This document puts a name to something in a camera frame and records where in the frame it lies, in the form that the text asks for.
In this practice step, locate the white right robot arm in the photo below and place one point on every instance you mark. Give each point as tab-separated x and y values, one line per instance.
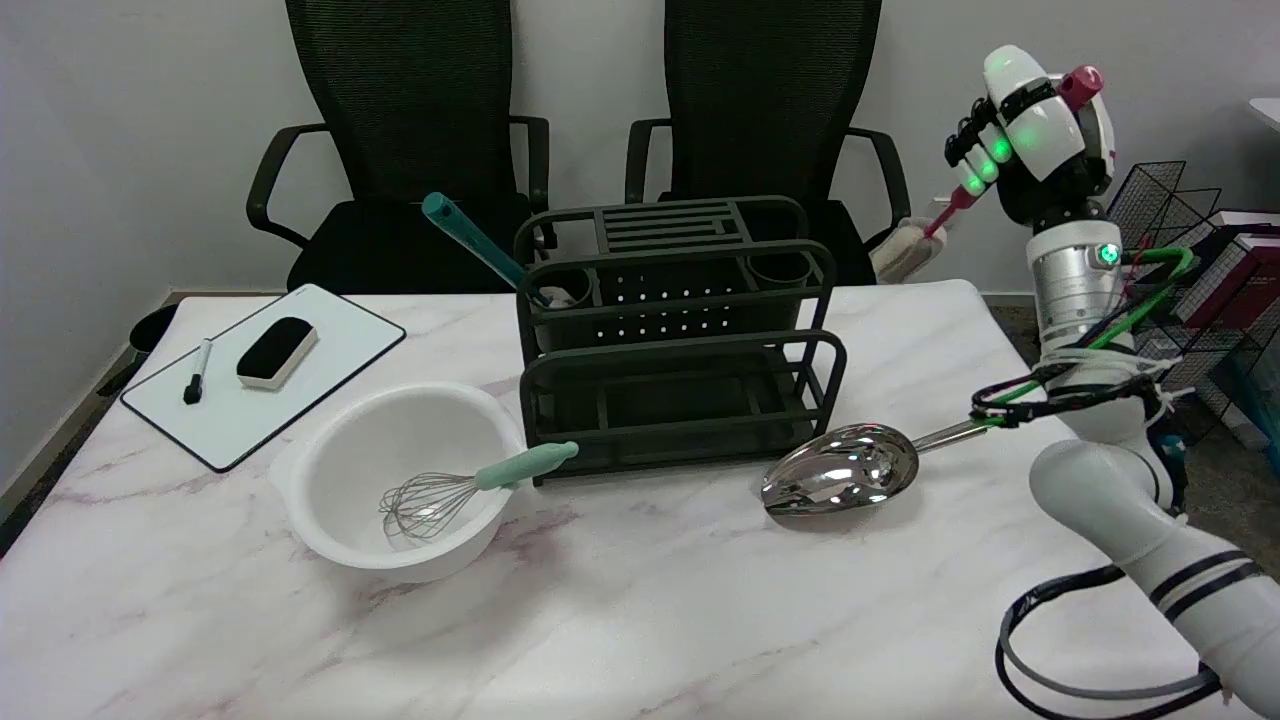
1110	420

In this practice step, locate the dark green dish rack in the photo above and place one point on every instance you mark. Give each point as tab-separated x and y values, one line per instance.
680	340

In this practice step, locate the small whiteboard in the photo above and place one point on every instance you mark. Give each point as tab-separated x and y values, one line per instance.
262	375

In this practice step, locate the white mixing bowl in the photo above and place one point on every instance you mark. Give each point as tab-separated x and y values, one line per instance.
400	480

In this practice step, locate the black mesh office chair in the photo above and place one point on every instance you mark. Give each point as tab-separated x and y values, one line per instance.
770	130
410	150

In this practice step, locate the black whiteboard eraser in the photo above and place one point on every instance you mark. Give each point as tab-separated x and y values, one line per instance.
277	351

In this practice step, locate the dark red book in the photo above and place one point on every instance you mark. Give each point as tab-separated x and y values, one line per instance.
1250	275

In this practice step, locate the pink sponge bottle brush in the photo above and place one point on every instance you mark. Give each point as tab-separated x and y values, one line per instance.
915	245

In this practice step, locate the black marker pen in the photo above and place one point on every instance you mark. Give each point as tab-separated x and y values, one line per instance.
197	372

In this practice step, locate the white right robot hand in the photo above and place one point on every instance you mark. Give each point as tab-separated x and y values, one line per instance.
1040	130

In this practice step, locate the large steel scoop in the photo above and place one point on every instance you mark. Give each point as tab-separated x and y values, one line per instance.
850	470

